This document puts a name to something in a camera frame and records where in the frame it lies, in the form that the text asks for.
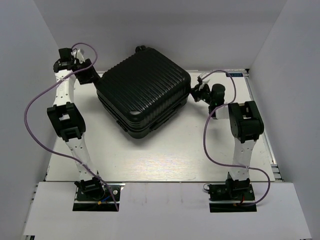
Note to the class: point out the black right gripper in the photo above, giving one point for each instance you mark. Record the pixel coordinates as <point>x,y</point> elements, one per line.
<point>195,92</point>

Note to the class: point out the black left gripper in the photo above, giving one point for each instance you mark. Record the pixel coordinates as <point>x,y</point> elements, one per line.
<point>92,74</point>

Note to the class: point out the black suitcase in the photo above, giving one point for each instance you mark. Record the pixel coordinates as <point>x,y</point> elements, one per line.
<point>143,91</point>

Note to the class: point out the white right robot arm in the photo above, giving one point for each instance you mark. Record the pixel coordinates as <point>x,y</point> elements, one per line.
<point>246,126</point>

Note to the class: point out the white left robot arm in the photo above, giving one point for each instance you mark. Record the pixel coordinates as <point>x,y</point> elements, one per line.
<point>67,120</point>

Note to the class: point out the blue label sticker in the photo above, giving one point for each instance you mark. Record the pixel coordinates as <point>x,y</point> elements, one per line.
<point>236,74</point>

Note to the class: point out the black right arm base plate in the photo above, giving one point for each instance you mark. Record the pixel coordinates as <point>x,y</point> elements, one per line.
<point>220,201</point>

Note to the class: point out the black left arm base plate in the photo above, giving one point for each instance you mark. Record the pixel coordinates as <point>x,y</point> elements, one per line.
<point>103,202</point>

